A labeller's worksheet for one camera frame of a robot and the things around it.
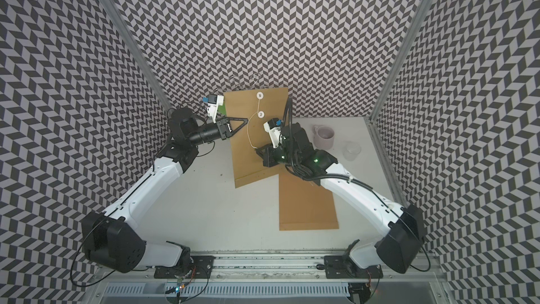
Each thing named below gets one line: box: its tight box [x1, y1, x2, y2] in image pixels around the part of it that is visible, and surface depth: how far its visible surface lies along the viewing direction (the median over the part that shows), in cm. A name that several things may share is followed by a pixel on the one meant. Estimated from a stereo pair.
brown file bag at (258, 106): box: [223, 87, 289, 188], surface depth 72 cm
